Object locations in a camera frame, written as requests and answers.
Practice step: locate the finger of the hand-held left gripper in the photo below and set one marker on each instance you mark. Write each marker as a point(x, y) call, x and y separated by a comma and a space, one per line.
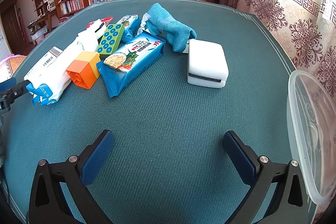
point(10, 92)

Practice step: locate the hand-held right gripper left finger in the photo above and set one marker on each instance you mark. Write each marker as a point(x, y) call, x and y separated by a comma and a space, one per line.
point(97, 155)

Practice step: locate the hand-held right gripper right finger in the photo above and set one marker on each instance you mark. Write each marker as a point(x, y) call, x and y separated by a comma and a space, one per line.
point(239, 155)

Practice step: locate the white blue wipes packet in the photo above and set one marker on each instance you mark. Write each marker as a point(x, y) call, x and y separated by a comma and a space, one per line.
point(57, 71)

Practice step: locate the white medicine box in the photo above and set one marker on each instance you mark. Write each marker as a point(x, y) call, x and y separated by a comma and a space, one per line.
point(51, 54)

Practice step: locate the clear plastic container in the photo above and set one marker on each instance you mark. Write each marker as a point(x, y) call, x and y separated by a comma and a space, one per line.
point(291, 113)

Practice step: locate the orange yellow toy block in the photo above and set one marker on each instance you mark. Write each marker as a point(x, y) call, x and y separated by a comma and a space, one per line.
point(81, 69)

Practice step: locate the white sponge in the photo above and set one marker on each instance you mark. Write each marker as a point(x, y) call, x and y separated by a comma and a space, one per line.
point(207, 61)

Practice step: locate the large blue cracker packet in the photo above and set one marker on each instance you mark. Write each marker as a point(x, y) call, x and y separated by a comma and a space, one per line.
point(136, 61)

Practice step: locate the green block with blue circles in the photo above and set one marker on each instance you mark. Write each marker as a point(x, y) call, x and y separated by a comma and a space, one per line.
point(110, 39)

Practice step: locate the brown wardrobe door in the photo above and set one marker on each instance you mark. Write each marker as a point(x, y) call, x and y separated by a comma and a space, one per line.
point(10, 27)

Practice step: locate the teal tablecloth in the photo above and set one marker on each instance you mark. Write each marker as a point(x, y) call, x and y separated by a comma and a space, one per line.
point(170, 108)

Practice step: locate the small wooden shelf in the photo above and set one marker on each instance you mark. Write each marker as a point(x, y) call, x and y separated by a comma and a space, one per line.
point(42, 11)

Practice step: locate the white red box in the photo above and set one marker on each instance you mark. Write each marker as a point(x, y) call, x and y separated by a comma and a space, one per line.
point(98, 26)

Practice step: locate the small blue cracker packet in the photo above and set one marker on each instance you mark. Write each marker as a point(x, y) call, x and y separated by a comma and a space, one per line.
point(128, 27)

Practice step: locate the silver foil wrapper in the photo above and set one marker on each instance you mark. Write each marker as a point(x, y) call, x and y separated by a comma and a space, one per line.
point(141, 26)

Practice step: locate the teal cloth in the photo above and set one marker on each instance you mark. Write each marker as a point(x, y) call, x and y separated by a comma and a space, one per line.
point(170, 29)

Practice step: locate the patterned white curtain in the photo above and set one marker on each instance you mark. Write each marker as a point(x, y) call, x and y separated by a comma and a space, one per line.
point(288, 16)

